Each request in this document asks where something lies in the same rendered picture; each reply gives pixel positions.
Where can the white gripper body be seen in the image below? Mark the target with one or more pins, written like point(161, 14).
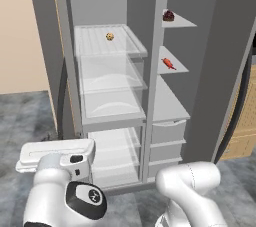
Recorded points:
point(50, 147)

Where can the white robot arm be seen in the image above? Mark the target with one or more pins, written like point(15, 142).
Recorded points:
point(190, 187)

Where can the clear freezer shelf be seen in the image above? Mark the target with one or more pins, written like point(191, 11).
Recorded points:
point(110, 106)
point(113, 151)
point(106, 77)

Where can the grey freezer door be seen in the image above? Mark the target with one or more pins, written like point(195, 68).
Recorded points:
point(43, 37)

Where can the white ribbed freezer shelf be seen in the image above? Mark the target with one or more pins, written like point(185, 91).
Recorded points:
point(96, 42)

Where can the white fridge drawer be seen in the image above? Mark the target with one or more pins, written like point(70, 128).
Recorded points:
point(168, 132)
point(163, 167)
point(166, 152)

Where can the wide white fridge shelf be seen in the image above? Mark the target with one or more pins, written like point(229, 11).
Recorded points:
point(168, 104)

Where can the red fish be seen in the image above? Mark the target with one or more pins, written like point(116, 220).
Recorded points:
point(168, 63)

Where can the grey fridge door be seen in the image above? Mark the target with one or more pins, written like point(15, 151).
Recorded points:
point(213, 54)

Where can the yellow cookie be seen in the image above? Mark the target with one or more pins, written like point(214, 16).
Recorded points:
point(110, 36)

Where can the dark red cake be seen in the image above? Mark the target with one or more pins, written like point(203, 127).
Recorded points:
point(168, 15)

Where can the light wooden cabinets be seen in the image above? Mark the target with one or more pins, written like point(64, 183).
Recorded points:
point(246, 127)

